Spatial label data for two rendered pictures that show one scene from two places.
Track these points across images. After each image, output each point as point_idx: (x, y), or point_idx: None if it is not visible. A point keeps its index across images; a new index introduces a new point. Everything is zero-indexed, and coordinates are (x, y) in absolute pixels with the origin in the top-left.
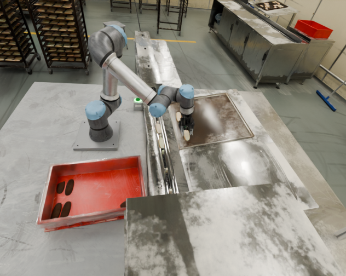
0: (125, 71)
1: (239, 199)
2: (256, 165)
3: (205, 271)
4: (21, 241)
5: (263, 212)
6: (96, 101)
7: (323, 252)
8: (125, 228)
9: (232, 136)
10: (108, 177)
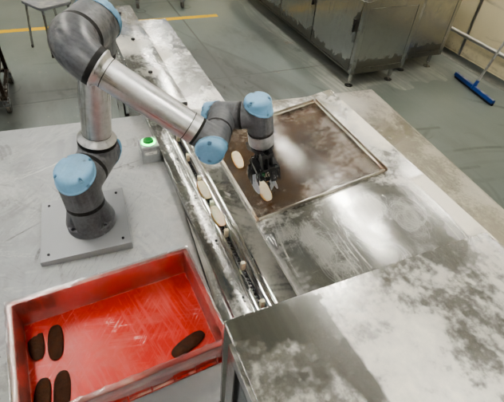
0: (136, 84)
1: (423, 277)
2: (405, 220)
3: None
4: None
5: (470, 289)
6: (73, 155)
7: None
8: (242, 375)
9: (348, 176)
10: (131, 304)
